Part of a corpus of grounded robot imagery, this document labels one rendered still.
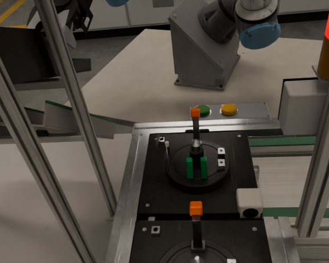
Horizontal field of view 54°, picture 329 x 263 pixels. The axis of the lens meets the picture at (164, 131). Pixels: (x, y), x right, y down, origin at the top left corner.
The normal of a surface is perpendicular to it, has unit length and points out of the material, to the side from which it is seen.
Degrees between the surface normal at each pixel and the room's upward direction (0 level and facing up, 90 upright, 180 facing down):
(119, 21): 90
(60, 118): 90
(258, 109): 0
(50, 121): 90
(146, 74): 0
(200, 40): 44
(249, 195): 0
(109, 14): 90
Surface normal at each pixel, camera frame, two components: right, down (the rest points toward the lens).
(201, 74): -0.39, 0.62
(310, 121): -0.07, 0.64
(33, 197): -0.11, -0.77
